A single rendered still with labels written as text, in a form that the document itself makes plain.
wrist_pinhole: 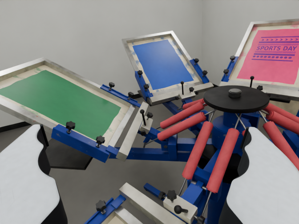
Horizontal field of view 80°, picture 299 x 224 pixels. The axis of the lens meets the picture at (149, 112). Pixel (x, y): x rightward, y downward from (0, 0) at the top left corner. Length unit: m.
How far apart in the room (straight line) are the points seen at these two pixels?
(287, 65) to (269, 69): 0.12
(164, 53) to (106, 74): 2.35
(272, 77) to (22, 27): 3.78
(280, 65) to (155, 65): 1.05
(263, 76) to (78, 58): 3.26
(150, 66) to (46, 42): 2.61
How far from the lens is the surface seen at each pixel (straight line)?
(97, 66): 4.05
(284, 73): 1.81
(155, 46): 2.01
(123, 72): 4.15
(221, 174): 0.88
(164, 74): 1.73
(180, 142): 1.15
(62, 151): 1.47
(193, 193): 0.88
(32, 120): 1.05
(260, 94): 1.09
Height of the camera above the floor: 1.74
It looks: 28 degrees down
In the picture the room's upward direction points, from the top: 8 degrees counter-clockwise
